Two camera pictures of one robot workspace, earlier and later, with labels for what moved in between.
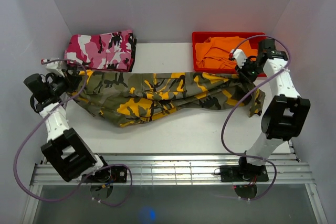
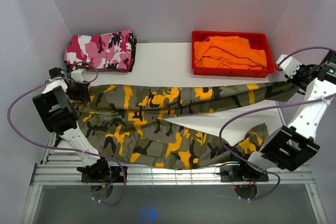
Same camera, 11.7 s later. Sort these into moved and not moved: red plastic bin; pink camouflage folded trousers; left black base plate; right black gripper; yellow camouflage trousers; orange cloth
Moved: right black gripper; yellow camouflage trousers
Not moved: left black base plate; pink camouflage folded trousers; red plastic bin; orange cloth
